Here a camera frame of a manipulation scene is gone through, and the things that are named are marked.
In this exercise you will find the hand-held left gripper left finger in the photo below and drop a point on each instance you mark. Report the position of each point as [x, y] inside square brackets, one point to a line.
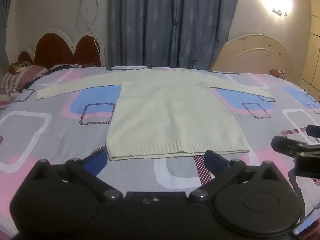
[96, 162]

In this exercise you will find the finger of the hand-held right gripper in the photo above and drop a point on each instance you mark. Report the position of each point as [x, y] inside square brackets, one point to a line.
[314, 130]
[290, 146]

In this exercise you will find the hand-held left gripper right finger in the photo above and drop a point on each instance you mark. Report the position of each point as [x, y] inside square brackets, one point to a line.
[216, 161]

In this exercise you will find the cream knitted sweater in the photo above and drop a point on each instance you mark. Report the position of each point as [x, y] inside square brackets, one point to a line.
[175, 117]

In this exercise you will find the grey pink blue printed bedsheet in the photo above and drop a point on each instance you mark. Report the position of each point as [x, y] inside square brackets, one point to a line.
[62, 135]

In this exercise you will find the cream wardrobe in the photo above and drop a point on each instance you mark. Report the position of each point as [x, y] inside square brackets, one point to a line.
[313, 55]

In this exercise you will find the dark patterned cloth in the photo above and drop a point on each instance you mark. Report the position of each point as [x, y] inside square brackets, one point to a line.
[62, 67]

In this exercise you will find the pink striped sheet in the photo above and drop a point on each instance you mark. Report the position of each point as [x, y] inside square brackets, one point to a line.
[5, 100]

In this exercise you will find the pink striped pillow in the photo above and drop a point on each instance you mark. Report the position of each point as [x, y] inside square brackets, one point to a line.
[20, 77]

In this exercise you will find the red scalloped bed headboard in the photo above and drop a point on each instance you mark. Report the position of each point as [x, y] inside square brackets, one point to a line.
[55, 50]

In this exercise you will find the colourful patterned cushion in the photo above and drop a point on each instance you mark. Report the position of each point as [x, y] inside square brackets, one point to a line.
[18, 67]

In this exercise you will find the wide blue-grey curtain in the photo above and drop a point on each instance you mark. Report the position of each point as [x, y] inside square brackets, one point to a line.
[150, 25]

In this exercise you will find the narrow blue-grey curtain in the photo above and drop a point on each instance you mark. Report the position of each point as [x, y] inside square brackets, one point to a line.
[5, 25]

